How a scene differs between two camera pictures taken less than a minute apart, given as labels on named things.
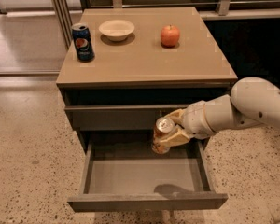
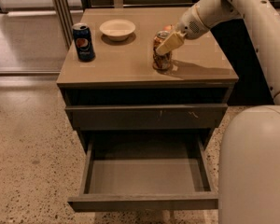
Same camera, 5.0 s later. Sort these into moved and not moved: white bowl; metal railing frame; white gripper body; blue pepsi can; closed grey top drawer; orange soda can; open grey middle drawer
Moved: orange soda can; white gripper body
Not moved: open grey middle drawer; metal railing frame; white bowl; blue pepsi can; closed grey top drawer
